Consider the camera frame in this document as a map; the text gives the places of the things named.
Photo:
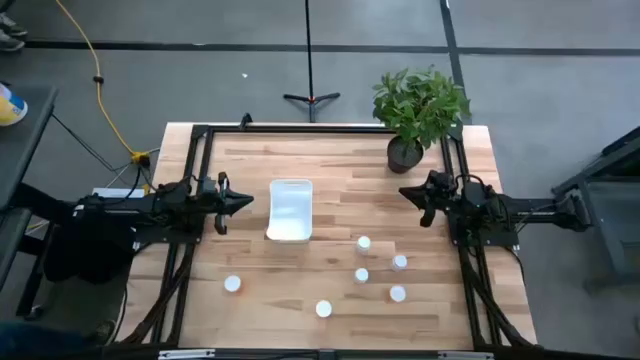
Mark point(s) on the black tripod stand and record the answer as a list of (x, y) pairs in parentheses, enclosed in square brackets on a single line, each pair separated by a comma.
[(312, 99)]

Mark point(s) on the white flat box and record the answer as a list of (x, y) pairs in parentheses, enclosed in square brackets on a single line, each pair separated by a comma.
[(117, 192)]

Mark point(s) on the grey metal cart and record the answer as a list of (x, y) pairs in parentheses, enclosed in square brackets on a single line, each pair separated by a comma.
[(610, 210)]

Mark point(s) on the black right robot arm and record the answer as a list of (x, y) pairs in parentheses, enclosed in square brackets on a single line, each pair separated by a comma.
[(530, 207)]

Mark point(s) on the silver frame bracket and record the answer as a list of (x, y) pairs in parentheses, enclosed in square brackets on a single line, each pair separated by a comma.
[(187, 354), (465, 355)]

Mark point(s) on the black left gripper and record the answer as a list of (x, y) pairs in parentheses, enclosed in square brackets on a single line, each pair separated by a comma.
[(222, 202)]

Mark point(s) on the black aluminium table frame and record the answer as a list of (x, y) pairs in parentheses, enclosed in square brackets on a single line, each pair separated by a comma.
[(320, 129)]

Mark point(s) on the green leafy plant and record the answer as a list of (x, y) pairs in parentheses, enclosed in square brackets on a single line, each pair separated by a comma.
[(420, 105)]

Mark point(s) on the black side table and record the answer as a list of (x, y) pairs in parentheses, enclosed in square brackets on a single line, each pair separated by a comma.
[(25, 145)]

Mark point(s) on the yellow blue container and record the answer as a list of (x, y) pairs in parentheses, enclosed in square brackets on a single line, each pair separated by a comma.
[(10, 107)]

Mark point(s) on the black bag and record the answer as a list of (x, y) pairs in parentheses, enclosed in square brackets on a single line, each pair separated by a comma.
[(90, 250)]

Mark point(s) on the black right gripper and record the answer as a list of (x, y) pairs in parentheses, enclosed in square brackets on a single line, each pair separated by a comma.
[(440, 192)]

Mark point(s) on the black plant pot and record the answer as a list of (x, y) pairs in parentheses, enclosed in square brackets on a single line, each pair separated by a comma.
[(402, 159)]

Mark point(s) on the person's leg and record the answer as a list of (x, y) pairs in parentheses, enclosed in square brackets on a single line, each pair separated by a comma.
[(35, 342)]

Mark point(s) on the black frame clamp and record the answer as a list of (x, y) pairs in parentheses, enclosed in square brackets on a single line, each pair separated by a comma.
[(245, 121)]

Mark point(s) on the person's shoe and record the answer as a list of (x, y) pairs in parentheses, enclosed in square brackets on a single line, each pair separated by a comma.
[(105, 332), (9, 42), (12, 27)]

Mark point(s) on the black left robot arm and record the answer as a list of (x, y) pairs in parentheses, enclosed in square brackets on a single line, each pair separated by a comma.
[(170, 200)]

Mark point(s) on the white plastic basket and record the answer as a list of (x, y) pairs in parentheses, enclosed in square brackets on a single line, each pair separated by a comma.
[(290, 210)]

